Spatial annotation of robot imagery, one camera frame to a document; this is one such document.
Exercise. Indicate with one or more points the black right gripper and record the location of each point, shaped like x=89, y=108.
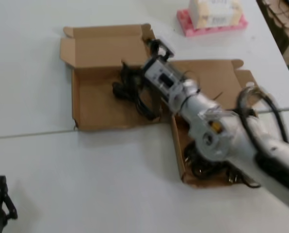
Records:
x=140, y=81

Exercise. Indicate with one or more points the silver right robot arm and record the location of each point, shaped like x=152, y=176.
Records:
x=207, y=114

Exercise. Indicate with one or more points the open cardboard box torn corner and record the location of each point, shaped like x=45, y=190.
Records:
x=98, y=104

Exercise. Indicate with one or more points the open cardboard box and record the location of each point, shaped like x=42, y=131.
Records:
x=214, y=77

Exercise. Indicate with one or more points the pink foam tray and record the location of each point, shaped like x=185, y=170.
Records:
x=190, y=30

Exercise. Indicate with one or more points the white yellow wrapped package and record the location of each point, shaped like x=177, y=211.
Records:
x=214, y=12

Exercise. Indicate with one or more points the stack of flat cardboard sheets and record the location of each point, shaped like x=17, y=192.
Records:
x=280, y=26

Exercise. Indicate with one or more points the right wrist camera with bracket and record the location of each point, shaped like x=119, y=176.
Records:
x=162, y=49

